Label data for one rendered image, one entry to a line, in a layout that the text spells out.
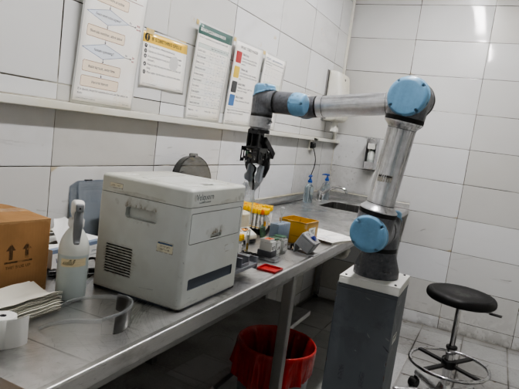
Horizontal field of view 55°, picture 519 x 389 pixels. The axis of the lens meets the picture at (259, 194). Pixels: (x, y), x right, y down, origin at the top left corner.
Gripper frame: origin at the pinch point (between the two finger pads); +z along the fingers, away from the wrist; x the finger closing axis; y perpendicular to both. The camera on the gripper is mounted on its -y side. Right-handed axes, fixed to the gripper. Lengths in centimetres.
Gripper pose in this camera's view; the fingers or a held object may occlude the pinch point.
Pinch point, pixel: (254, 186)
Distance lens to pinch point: 176.7
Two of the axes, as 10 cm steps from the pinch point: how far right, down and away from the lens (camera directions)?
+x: 9.0, 1.7, -4.1
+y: -4.2, 0.6, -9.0
